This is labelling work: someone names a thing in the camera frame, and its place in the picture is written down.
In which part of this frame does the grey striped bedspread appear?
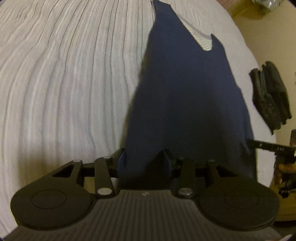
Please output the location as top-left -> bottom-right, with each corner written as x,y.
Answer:
0,0 -> 278,235

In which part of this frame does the person right hand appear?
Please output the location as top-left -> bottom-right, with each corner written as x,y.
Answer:
274,161 -> 295,186

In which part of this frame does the navy blue garment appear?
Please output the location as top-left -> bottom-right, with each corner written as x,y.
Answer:
119,1 -> 257,179

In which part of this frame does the folded black garment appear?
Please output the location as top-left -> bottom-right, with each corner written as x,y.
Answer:
249,61 -> 292,133

